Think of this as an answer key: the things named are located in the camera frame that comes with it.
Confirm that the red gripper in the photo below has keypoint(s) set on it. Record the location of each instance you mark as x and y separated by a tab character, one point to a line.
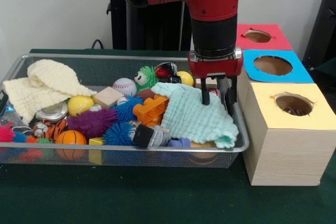
215	67

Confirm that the mint green cloth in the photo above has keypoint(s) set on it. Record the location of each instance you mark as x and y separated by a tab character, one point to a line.
194	116

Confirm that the multicolour cartoon print cloth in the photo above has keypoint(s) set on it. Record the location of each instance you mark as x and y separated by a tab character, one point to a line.
294	111

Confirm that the wooden box with three holes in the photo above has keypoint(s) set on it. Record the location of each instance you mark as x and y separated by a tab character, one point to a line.
294	150

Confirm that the shallow clear mesh bin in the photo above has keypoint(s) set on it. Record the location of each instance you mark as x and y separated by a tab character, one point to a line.
63	156

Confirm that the small wooden cube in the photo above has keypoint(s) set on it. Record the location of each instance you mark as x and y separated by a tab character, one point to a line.
212	83

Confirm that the yellow ball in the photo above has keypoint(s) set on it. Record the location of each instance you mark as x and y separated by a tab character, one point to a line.
80	105
185	78

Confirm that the orange plastic toy brick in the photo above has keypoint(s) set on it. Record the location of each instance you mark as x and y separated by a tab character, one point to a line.
150	109

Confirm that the green spiky ball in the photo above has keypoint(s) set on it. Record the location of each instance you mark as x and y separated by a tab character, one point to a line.
149	76

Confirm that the white toy baseball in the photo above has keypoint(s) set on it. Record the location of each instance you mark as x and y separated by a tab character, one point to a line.
124	86

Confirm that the black chair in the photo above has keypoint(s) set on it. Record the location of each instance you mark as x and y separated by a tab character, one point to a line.
323	24

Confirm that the orange toy basketball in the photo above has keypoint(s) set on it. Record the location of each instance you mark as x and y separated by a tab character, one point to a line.
71	139

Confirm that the cream yellow cloth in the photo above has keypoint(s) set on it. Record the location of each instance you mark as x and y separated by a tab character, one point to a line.
47	85

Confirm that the pink spiky ball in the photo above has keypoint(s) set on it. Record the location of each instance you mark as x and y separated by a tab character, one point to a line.
6	132

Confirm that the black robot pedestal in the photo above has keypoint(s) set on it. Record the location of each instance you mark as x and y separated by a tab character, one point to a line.
157	30

